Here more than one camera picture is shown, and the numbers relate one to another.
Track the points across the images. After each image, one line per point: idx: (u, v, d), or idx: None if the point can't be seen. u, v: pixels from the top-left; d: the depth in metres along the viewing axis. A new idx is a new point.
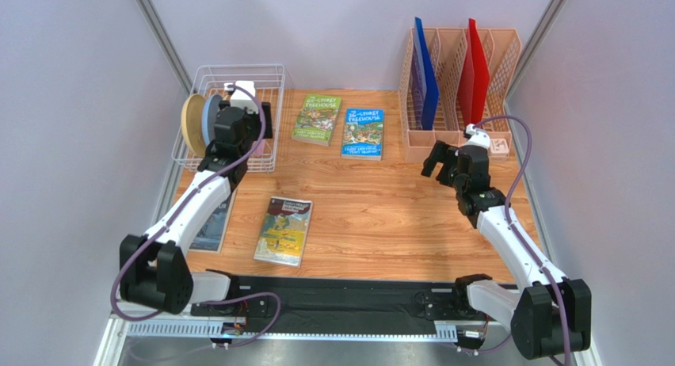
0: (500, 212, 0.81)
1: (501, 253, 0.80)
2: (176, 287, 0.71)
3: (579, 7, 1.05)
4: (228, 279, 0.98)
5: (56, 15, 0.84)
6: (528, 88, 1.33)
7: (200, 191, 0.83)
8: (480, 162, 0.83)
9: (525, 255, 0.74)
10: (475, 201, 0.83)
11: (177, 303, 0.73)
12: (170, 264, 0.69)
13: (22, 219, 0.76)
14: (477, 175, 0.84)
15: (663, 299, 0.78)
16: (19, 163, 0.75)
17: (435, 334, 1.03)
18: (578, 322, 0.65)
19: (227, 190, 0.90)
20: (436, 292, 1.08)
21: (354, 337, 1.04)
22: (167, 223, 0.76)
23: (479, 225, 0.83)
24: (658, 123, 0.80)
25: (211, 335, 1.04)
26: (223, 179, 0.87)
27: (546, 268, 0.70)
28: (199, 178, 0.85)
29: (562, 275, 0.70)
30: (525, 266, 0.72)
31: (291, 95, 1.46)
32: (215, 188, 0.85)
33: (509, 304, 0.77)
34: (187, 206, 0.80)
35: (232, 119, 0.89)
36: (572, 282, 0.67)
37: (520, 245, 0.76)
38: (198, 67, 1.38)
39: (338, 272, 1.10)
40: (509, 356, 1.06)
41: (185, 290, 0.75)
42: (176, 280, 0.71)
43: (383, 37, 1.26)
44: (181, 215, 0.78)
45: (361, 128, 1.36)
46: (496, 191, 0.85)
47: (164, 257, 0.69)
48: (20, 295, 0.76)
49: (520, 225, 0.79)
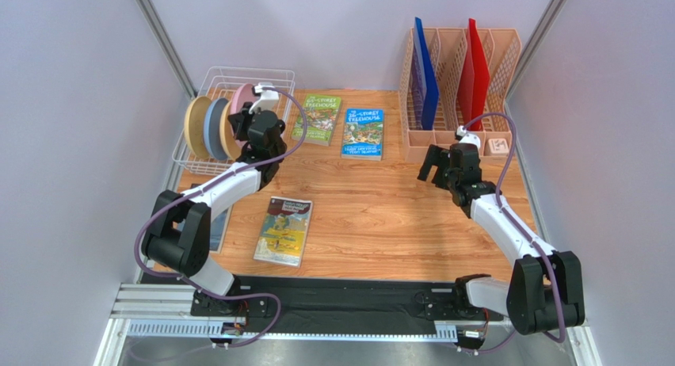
0: (491, 200, 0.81)
1: (494, 237, 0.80)
2: (196, 247, 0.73)
3: (579, 7, 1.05)
4: (231, 279, 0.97)
5: (58, 16, 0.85)
6: (528, 88, 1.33)
7: (235, 175, 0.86)
8: (470, 154, 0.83)
9: (516, 233, 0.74)
10: (468, 192, 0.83)
11: (191, 266, 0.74)
12: (197, 223, 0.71)
13: (23, 219, 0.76)
14: (468, 168, 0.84)
15: (661, 297, 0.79)
16: (19, 162, 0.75)
17: (434, 334, 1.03)
18: (570, 295, 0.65)
19: (257, 184, 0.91)
20: (435, 292, 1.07)
21: (354, 337, 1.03)
22: (203, 188, 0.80)
23: (472, 212, 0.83)
24: (657, 123, 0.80)
25: (211, 334, 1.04)
26: (257, 173, 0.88)
27: (536, 243, 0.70)
28: (237, 163, 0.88)
29: (551, 247, 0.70)
30: (516, 243, 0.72)
31: (299, 95, 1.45)
32: (249, 177, 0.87)
33: (505, 290, 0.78)
34: (223, 180, 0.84)
35: (263, 126, 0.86)
36: (562, 254, 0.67)
37: (512, 226, 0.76)
38: (211, 68, 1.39)
39: (339, 272, 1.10)
40: (509, 356, 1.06)
41: (201, 255, 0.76)
42: (197, 239, 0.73)
43: (383, 37, 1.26)
44: (217, 188, 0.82)
45: (361, 128, 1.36)
46: (486, 181, 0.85)
47: (193, 214, 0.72)
48: (21, 297, 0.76)
49: (512, 209, 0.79)
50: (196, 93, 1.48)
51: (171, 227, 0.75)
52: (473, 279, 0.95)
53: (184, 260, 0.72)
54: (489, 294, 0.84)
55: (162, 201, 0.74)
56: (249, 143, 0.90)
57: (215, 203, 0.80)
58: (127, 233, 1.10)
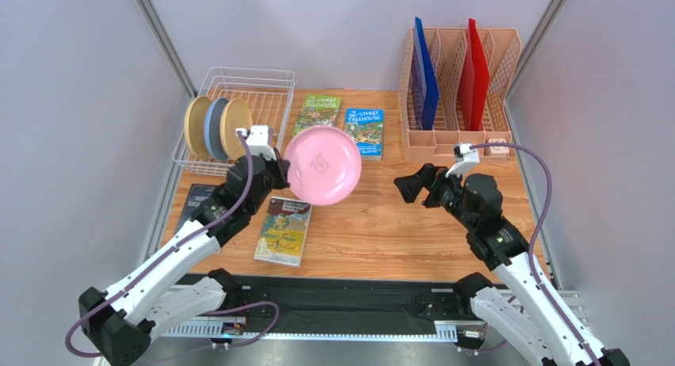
0: (526, 266, 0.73)
1: (528, 310, 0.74)
2: (126, 350, 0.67)
3: (580, 8, 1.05)
4: (223, 295, 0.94)
5: (58, 16, 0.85)
6: (528, 88, 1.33)
7: (178, 250, 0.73)
8: (493, 200, 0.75)
9: (562, 325, 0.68)
10: (493, 249, 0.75)
11: (125, 360, 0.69)
12: (112, 337, 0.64)
13: (24, 219, 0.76)
14: (490, 214, 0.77)
15: (661, 298, 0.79)
16: (19, 162, 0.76)
17: (435, 334, 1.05)
18: None
19: (215, 247, 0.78)
20: (436, 292, 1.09)
21: (354, 337, 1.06)
22: (125, 287, 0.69)
23: (499, 273, 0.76)
24: (657, 123, 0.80)
25: (211, 334, 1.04)
26: (209, 239, 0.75)
27: (587, 345, 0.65)
28: (184, 228, 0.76)
29: (600, 345, 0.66)
30: (563, 341, 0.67)
31: (300, 95, 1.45)
32: (197, 249, 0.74)
33: (531, 342, 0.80)
34: (162, 261, 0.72)
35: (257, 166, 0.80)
36: (615, 356, 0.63)
37: (552, 308, 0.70)
38: (210, 68, 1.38)
39: (339, 272, 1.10)
40: (510, 356, 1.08)
41: (139, 347, 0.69)
42: (120, 345, 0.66)
43: (383, 37, 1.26)
44: (148, 278, 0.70)
45: (361, 128, 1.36)
46: (512, 227, 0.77)
47: (108, 328, 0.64)
48: (23, 298, 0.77)
49: (547, 280, 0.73)
50: (196, 93, 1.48)
51: None
52: (478, 294, 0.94)
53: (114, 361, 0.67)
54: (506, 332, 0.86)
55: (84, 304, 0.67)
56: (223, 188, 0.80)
57: (145, 300, 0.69)
58: (127, 234, 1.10)
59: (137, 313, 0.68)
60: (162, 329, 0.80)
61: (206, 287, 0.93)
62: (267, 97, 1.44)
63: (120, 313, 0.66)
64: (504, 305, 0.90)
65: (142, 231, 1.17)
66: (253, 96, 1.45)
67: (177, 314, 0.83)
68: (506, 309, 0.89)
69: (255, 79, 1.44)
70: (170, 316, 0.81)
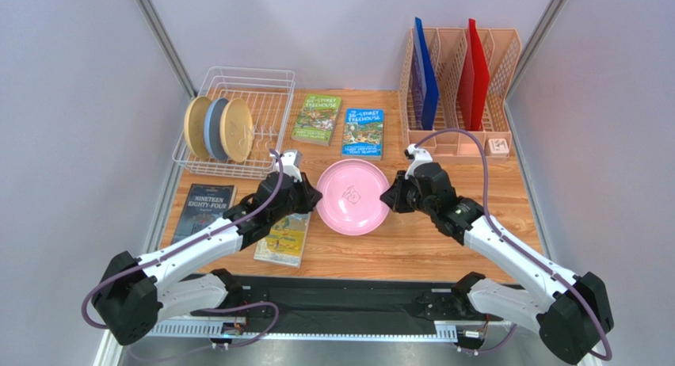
0: (485, 225, 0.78)
1: (502, 267, 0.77)
2: (134, 323, 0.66)
3: (579, 8, 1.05)
4: (226, 294, 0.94)
5: (58, 17, 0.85)
6: (528, 88, 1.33)
7: (211, 238, 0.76)
8: (440, 177, 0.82)
9: (531, 264, 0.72)
10: (454, 219, 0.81)
11: (128, 336, 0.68)
12: (138, 300, 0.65)
13: (23, 219, 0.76)
14: (442, 192, 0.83)
15: (662, 298, 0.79)
16: (19, 162, 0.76)
17: (435, 334, 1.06)
18: (602, 311, 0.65)
19: (238, 247, 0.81)
20: (436, 292, 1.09)
21: (354, 337, 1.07)
22: (160, 257, 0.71)
23: (467, 242, 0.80)
24: (658, 123, 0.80)
25: (211, 334, 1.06)
26: (238, 236, 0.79)
27: (558, 275, 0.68)
28: (219, 222, 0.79)
29: (571, 274, 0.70)
30: (537, 278, 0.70)
31: (300, 95, 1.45)
32: (227, 241, 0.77)
33: (524, 306, 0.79)
34: (196, 243, 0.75)
35: (284, 181, 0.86)
36: (585, 279, 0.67)
37: (516, 253, 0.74)
38: (210, 68, 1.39)
39: (339, 272, 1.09)
40: (509, 355, 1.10)
41: (145, 325, 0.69)
42: (138, 313, 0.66)
43: (383, 38, 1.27)
44: (181, 255, 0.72)
45: (361, 128, 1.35)
46: (467, 199, 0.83)
47: (136, 291, 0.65)
48: (22, 297, 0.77)
49: (509, 231, 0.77)
50: (196, 93, 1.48)
51: (125, 291, 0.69)
52: (474, 287, 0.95)
53: (121, 330, 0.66)
54: (502, 306, 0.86)
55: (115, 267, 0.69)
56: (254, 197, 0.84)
57: (172, 274, 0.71)
58: (127, 234, 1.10)
59: (160, 286, 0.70)
60: (166, 314, 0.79)
61: (211, 283, 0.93)
62: (268, 97, 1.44)
63: (150, 280, 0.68)
64: (497, 287, 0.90)
65: (142, 231, 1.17)
66: (253, 96, 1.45)
67: (184, 301, 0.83)
68: (499, 290, 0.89)
69: (255, 79, 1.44)
70: (177, 302, 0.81)
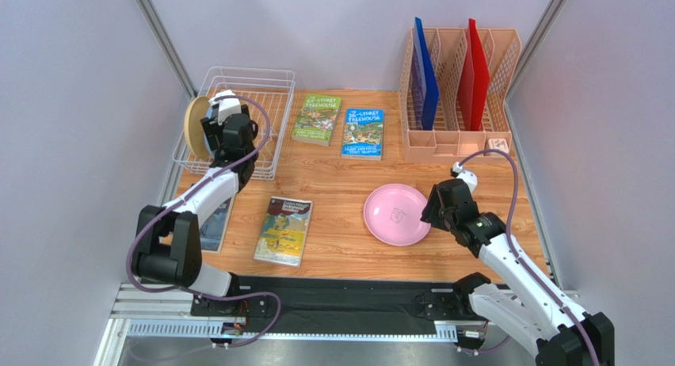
0: (505, 245, 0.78)
1: (512, 288, 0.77)
2: (188, 257, 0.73)
3: (579, 9, 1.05)
4: (230, 276, 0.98)
5: (58, 16, 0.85)
6: (528, 88, 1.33)
7: (214, 181, 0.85)
8: (460, 189, 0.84)
9: (542, 292, 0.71)
10: (473, 232, 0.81)
11: (184, 276, 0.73)
12: (184, 231, 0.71)
13: (21, 217, 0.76)
14: (463, 204, 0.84)
15: (659, 295, 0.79)
16: (18, 160, 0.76)
17: (435, 334, 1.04)
18: (605, 352, 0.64)
19: (237, 186, 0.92)
20: (436, 292, 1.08)
21: (354, 337, 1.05)
22: (184, 197, 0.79)
23: (482, 257, 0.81)
24: (658, 124, 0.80)
25: (211, 334, 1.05)
26: (234, 174, 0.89)
27: (566, 307, 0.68)
28: (211, 169, 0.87)
29: (581, 310, 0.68)
30: (545, 307, 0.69)
31: (299, 95, 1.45)
32: (227, 179, 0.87)
33: (526, 326, 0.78)
34: (204, 186, 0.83)
35: (245, 120, 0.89)
36: (593, 316, 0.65)
37: (531, 279, 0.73)
38: (210, 68, 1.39)
39: (338, 272, 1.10)
40: (509, 356, 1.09)
41: (196, 260, 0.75)
42: (188, 248, 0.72)
43: (383, 38, 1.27)
44: (198, 194, 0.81)
45: (361, 128, 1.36)
46: (490, 215, 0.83)
47: (179, 224, 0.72)
48: (21, 297, 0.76)
49: (526, 256, 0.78)
50: (196, 93, 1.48)
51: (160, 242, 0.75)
52: (478, 289, 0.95)
53: (177, 268, 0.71)
54: (503, 320, 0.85)
55: (146, 217, 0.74)
56: (225, 145, 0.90)
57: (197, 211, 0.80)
58: (126, 234, 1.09)
59: None
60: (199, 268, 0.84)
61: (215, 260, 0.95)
62: (267, 97, 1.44)
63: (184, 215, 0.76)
64: (501, 297, 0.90)
65: None
66: (253, 96, 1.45)
67: None
68: (503, 300, 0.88)
69: (255, 79, 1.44)
70: None
